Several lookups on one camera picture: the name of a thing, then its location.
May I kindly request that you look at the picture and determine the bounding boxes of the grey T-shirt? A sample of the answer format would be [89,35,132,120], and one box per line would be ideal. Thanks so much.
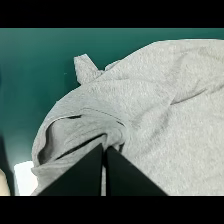
[30,39,224,197]

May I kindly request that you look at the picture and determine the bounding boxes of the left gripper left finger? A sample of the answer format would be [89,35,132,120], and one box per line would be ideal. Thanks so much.
[37,143,104,197]

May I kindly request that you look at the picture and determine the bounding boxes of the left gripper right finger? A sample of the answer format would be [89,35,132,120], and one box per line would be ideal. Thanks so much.
[105,145,168,197]

